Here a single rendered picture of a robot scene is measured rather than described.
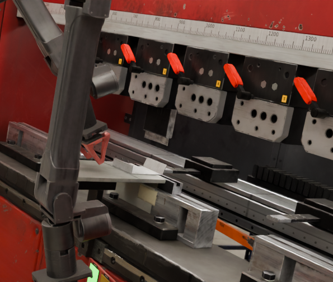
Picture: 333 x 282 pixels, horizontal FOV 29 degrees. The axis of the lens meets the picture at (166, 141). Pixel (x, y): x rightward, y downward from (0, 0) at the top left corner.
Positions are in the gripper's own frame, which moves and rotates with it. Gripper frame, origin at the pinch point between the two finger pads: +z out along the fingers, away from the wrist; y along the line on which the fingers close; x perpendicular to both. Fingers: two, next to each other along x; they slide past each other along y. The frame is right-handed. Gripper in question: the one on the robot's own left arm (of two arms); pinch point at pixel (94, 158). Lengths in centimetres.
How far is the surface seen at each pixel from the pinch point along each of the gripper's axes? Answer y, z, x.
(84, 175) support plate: -6.1, -0.3, 6.6
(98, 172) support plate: -2.9, 2.6, 1.4
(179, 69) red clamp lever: -11.4, -16.7, -22.2
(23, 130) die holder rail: 69, 14, -10
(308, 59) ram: -45, -21, -29
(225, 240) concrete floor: 201, 219, -182
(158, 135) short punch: 0.0, 2.6, -19.3
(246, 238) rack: 118, 155, -136
